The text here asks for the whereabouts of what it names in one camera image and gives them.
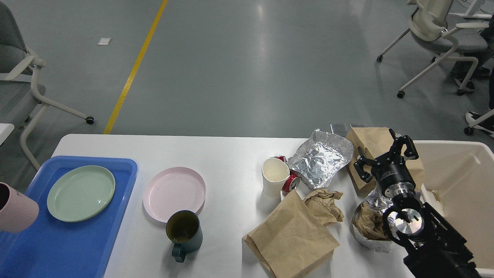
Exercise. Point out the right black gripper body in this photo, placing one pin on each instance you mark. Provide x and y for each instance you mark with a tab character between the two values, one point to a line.
392	175

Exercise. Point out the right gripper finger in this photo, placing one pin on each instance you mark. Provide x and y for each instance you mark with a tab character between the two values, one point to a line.
403	147
361	161

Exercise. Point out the pink plate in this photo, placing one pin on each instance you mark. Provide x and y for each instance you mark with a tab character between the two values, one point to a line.
172	190

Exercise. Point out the dark green mug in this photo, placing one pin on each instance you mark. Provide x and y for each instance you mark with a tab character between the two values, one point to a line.
183	229

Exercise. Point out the pink mug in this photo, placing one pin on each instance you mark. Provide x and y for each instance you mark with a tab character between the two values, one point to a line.
17	211

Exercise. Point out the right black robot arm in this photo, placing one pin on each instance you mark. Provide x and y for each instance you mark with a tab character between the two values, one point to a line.
435	248

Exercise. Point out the brown paper bag back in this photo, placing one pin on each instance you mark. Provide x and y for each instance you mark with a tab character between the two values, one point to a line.
374	142

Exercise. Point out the crumpled aluminium foil sheet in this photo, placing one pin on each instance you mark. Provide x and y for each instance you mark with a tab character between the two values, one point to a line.
320	157

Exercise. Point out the beige plastic bin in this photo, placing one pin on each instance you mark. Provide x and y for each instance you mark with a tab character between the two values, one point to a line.
459	184

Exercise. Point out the foil bowl with paper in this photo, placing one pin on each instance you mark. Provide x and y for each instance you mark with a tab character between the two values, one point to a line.
368	222

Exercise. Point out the crumpled brown paper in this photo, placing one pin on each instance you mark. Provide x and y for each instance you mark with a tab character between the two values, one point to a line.
321	203

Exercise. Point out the chair base far right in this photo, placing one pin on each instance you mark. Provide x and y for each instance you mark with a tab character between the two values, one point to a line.
480	122

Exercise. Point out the crushed red soda can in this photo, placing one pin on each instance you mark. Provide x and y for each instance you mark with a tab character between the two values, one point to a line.
292	182

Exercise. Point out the white paper cup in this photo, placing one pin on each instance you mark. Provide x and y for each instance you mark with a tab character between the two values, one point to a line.
275	173

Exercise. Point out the large brown paper bag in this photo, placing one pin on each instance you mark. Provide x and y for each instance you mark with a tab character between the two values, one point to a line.
291	242

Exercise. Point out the white office chair right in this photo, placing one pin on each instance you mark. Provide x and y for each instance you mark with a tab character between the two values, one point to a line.
430	29

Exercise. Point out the green plate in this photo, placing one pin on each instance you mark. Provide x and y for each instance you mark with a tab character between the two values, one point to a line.
81	193

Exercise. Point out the blue plastic tray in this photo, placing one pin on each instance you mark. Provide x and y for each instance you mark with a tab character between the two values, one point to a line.
51	248

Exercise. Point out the grey office chair left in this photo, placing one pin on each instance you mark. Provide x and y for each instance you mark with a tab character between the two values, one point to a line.
23	102

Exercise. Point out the white side table corner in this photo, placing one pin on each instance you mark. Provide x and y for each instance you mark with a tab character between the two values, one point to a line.
5	131

